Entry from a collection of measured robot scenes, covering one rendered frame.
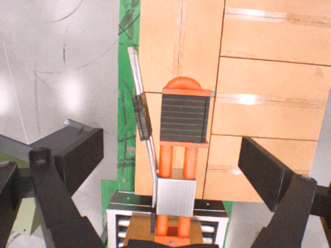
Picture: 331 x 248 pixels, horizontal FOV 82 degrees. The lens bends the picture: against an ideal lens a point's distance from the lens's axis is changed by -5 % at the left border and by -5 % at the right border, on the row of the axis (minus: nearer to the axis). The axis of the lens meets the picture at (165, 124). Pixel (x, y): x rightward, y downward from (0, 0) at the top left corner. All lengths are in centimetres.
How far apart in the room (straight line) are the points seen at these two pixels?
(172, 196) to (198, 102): 16
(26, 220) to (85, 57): 115
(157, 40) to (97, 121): 93
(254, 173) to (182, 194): 19
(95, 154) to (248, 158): 13
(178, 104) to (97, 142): 14
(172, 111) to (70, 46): 154
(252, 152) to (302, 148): 114
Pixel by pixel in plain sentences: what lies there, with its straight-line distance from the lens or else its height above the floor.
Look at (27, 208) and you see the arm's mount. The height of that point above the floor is 83.
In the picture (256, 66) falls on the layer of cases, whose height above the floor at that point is 54.
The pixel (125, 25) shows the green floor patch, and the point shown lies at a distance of 165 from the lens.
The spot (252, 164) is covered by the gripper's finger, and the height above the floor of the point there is 143.
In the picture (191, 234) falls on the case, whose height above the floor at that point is 70.
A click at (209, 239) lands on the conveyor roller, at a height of 54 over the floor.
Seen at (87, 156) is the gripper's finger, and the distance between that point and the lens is 16.
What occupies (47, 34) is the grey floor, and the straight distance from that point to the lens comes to 188.
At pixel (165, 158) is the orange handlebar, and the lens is 32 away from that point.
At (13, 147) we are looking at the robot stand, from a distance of 115.
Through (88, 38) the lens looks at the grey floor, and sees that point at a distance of 172.
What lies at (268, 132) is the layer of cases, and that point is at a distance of 119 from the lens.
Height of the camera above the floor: 157
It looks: 77 degrees down
